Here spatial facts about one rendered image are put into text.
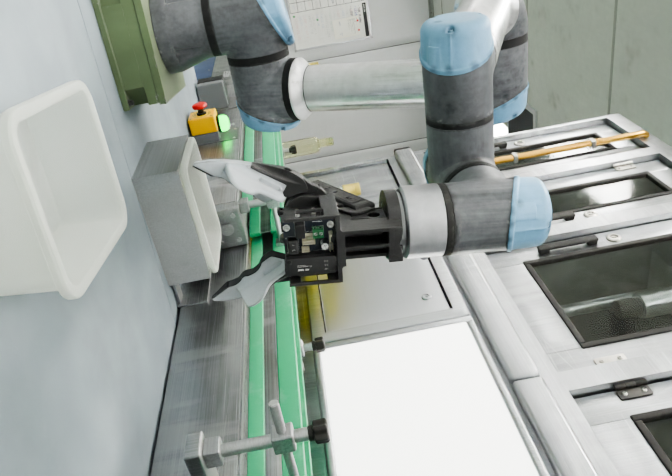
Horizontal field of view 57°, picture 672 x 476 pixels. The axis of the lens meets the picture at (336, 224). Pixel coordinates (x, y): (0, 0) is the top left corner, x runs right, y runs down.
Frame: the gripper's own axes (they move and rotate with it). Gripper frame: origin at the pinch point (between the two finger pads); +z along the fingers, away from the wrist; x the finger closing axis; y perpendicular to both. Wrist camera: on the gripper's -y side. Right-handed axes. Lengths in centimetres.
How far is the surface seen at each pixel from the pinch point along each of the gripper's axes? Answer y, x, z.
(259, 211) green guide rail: -77, 28, -2
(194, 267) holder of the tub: -43, 25, 9
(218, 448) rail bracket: 1.7, 27.1, 1.5
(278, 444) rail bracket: 2.3, 27.0, -5.6
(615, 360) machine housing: -34, 48, -69
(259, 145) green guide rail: -99, 19, -2
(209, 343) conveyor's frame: -32.0, 34.3, 6.6
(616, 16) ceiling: -259, 9, -183
